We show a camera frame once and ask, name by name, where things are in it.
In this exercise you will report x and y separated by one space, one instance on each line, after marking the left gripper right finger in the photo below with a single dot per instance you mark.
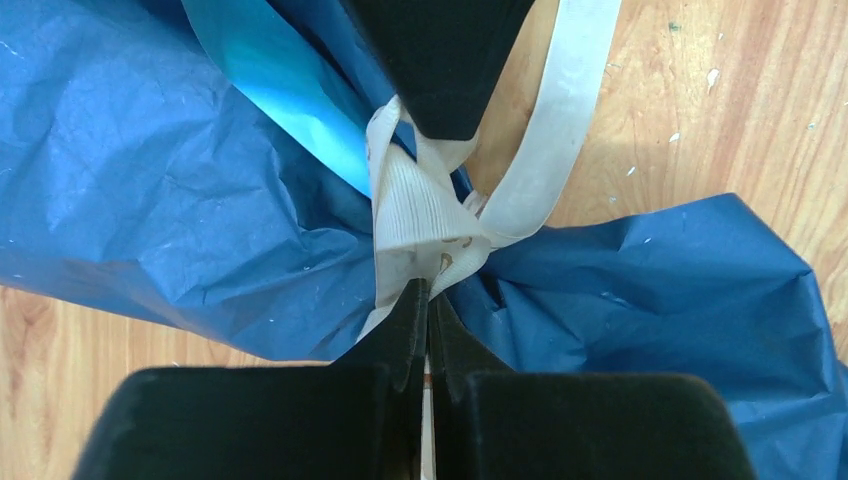
493 422

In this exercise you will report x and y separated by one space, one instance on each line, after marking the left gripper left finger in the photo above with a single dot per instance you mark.
359 417

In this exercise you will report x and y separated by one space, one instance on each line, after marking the blue wrapping paper sheet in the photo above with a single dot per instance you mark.
152 215

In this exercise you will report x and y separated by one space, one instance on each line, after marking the cream printed ribbon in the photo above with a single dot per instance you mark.
440 207

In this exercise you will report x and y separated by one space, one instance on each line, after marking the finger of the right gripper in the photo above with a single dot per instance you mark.
443 57

